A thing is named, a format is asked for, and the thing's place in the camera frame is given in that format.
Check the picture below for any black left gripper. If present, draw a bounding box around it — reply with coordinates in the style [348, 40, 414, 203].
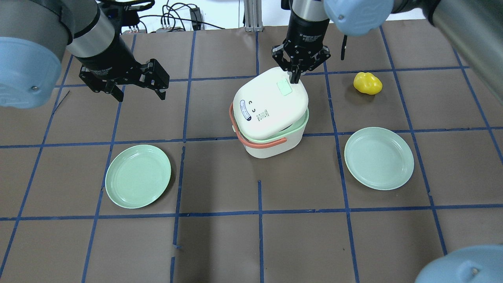
[79, 59, 170, 102]

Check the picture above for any yellow toy bell pepper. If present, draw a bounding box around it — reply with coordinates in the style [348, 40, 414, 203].
[353, 72, 383, 95]

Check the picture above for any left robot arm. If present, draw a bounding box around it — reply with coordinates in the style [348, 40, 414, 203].
[0, 0, 170, 109]

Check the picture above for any green plate near right arm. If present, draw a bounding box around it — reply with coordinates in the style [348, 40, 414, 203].
[344, 127, 415, 191]

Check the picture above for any black power adapter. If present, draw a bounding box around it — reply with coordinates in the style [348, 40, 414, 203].
[190, 7, 203, 26]

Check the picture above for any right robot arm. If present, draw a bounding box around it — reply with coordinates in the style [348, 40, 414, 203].
[272, 0, 503, 102]

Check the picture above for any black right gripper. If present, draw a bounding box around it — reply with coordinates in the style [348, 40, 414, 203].
[272, 39, 330, 84]

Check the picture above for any green plate near left arm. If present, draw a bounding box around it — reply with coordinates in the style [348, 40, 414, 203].
[105, 144, 171, 209]

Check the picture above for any aluminium frame post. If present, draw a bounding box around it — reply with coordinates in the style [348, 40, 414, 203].
[244, 0, 264, 32]

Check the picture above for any white rice cooker orange handle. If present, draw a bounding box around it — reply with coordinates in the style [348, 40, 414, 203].
[229, 66, 310, 159]

